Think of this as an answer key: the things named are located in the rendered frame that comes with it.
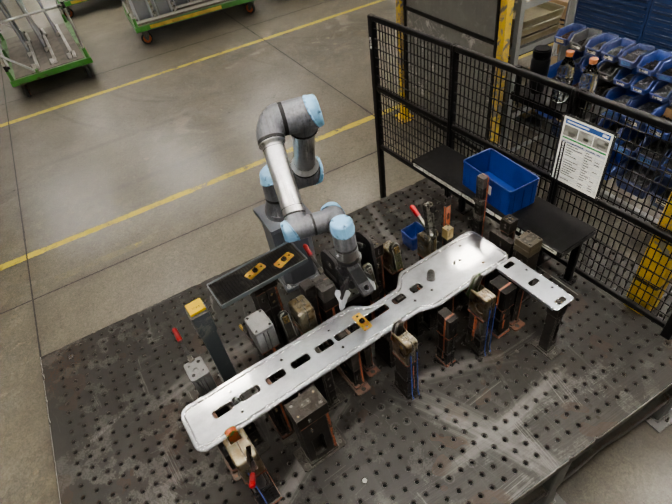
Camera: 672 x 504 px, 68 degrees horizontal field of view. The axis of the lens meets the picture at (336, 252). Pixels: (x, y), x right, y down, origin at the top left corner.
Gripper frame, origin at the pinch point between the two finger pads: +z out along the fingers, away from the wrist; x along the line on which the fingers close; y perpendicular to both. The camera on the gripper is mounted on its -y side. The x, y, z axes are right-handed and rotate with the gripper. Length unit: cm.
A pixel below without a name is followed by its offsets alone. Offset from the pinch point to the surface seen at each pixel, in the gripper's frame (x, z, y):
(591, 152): -101, -21, -15
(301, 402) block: 35.9, 9.8, -15.4
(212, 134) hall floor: -62, 85, 366
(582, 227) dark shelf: -97, 10, -20
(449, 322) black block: -25.0, 14.1, -19.0
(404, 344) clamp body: -3.8, 8.8, -19.6
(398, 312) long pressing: -13.1, 12.0, -4.3
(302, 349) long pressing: 24.3, 11.4, 4.4
